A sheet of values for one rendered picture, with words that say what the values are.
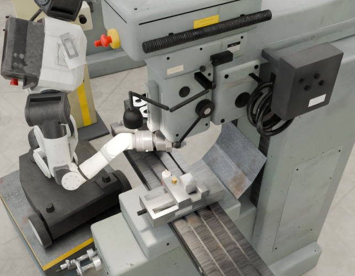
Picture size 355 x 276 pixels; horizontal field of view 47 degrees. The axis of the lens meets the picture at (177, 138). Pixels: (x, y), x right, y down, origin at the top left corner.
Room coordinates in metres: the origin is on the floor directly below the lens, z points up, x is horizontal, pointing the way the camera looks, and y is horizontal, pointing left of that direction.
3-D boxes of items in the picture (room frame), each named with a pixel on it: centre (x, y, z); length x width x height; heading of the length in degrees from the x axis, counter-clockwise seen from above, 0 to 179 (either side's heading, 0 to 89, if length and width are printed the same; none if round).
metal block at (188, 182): (1.21, -0.04, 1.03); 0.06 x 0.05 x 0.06; 27
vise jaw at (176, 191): (1.18, 0.01, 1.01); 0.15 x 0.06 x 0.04; 27
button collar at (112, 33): (1.17, 0.20, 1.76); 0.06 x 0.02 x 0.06; 28
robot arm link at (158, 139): (1.28, 0.08, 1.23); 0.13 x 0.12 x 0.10; 3
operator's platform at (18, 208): (1.70, 0.70, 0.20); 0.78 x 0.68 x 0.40; 37
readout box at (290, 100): (1.12, -0.43, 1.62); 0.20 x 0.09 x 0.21; 118
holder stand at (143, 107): (1.65, 0.17, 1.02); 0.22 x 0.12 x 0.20; 29
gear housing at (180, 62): (1.30, -0.04, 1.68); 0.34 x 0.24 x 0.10; 118
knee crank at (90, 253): (1.16, 0.53, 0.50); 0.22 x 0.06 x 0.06; 118
